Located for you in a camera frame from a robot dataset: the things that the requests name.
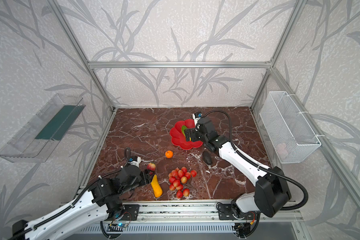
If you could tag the green yellow fake cucumber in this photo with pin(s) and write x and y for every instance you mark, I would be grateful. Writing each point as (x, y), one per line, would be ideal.
(183, 129)

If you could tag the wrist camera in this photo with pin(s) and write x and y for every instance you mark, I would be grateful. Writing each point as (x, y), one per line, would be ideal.
(135, 161)
(196, 116)

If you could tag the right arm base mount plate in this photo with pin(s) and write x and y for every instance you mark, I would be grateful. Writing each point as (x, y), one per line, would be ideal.
(228, 211)

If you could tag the red fake grape bunch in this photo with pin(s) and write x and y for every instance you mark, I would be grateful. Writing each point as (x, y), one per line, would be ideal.
(180, 182)

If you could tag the small orange fake fruit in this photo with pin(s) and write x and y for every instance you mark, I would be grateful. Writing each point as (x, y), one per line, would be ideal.
(169, 154)

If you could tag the yellow fake squash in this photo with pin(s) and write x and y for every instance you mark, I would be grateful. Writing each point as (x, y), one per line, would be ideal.
(156, 187)

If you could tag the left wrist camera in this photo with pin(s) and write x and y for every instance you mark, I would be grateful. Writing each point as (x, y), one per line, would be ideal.
(135, 161)

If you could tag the white wire mesh basket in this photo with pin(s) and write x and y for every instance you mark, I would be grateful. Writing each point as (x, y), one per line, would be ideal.
(290, 133)

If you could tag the red yellow fake apple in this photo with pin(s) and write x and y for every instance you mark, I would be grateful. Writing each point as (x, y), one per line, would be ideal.
(151, 167)

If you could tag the green circuit board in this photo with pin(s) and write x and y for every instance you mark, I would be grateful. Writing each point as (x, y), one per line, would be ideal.
(119, 227)

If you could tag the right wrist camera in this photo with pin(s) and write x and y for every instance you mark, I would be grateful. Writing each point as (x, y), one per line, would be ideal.
(196, 116)

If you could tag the dark fake avocado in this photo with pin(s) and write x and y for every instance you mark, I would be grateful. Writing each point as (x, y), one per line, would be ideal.
(207, 159)

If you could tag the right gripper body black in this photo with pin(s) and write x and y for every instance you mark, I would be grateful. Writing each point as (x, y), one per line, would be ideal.
(192, 134)

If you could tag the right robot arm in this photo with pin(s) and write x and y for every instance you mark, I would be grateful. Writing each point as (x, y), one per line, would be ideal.
(271, 191)

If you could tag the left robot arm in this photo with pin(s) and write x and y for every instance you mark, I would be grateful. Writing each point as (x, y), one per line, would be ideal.
(96, 203)

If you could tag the clear plastic wall shelf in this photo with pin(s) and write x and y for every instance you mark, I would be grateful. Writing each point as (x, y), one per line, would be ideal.
(35, 142)

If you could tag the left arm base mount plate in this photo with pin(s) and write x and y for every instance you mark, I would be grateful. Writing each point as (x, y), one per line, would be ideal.
(129, 213)

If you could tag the red flower-shaped fruit bowl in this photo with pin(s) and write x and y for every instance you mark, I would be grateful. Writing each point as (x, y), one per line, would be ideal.
(178, 137)

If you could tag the aluminium front rail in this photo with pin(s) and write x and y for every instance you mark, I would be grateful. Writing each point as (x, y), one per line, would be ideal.
(200, 211)

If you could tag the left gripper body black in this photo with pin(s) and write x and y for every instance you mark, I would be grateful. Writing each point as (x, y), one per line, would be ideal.
(147, 177)

